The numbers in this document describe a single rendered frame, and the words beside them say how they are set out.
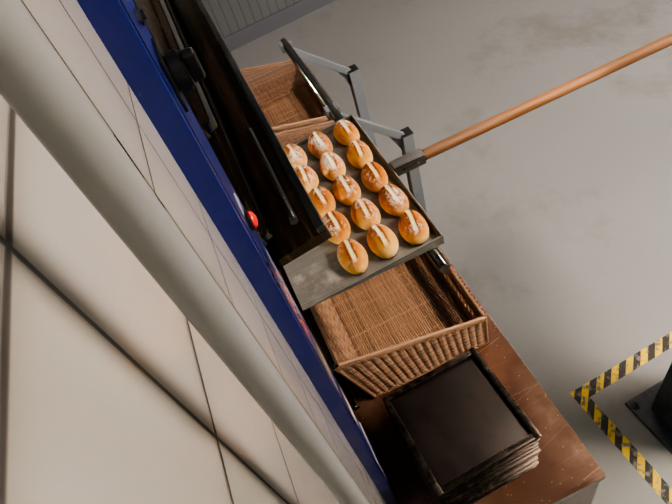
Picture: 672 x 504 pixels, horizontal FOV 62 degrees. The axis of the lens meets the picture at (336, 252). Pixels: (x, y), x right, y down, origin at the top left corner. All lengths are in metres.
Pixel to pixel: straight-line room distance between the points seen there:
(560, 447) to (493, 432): 0.29
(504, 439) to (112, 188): 1.37
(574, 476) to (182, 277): 1.57
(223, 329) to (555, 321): 2.40
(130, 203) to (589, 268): 2.63
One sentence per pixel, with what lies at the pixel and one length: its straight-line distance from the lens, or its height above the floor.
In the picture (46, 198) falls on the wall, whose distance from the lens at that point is 0.23.
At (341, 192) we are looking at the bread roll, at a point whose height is 1.22.
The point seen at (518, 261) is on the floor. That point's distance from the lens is 2.75.
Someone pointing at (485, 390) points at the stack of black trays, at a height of 0.80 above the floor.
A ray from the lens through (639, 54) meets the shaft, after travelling 1.78.
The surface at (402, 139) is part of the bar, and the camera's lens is 1.96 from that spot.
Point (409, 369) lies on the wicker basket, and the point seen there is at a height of 0.65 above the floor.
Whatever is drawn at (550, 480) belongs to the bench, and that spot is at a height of 0.58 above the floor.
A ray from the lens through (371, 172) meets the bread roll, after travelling 1.44.
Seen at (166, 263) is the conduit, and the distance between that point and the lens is 0.18.
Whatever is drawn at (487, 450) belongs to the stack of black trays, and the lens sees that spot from 1.48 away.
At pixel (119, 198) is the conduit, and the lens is 0.17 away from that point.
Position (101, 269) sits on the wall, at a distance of 0.25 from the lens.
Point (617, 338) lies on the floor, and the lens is 2.57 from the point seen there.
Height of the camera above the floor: 2.20
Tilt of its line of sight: 49 degrees down
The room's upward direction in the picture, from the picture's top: 21 degrees counter-clockwise
